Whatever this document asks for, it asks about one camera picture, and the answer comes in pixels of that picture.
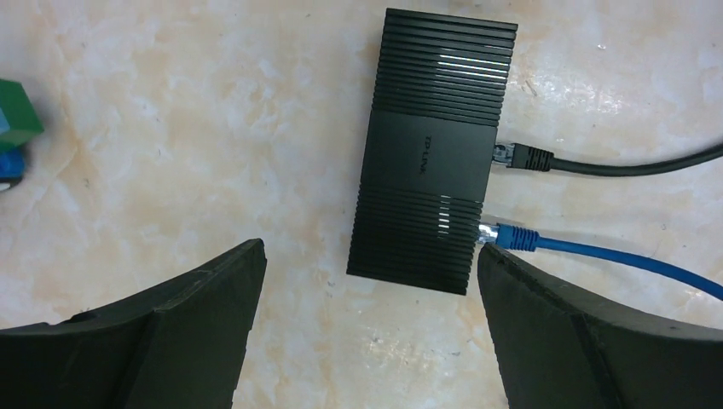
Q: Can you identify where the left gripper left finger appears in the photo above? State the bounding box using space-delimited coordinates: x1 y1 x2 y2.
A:
1 239 267 408

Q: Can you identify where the orange blue toy truck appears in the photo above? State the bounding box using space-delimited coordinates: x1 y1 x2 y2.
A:
1 79 44 192

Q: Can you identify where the small black ribbed network switch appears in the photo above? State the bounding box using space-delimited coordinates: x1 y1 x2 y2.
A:
347 9 518 295

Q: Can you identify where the blue ethernet cable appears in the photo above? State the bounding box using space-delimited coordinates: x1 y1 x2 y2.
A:
477 222 723 302

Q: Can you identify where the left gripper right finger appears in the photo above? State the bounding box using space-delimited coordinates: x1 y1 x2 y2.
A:
477 245 722 408

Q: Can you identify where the black ethernet cable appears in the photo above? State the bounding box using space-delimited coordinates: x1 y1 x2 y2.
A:
491 141 723 178

